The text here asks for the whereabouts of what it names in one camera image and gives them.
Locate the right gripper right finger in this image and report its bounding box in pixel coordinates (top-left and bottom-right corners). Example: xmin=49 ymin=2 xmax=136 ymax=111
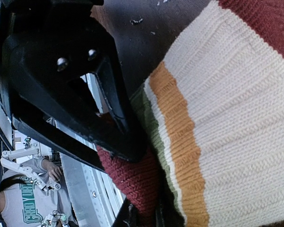
xmin=155 ymin=206 xmax=182 ymax=227

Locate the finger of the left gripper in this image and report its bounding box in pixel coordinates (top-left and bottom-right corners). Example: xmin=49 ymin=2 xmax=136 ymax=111
xmin=2 ymin=17 xmax=146 ymax=163
xmin=12 ymin=115 xmax=104 ymax=172

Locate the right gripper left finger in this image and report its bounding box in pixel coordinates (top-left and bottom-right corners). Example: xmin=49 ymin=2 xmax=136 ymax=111
xmin=112 ymin=198 xmax=137 ymax=227

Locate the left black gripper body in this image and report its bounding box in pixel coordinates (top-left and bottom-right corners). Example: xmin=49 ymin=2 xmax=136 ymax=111
xmin=0 ymin=0 xmax=105 ymax=114

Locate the beige striped maroon sock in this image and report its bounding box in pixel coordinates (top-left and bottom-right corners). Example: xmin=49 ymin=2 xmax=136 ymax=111
xmin=98 ymin=0 xmax=284 ymax=227

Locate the person in grey shirt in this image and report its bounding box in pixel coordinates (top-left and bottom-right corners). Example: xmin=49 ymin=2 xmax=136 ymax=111
xmin=0 ymin=157 xmax=78 ymax=227

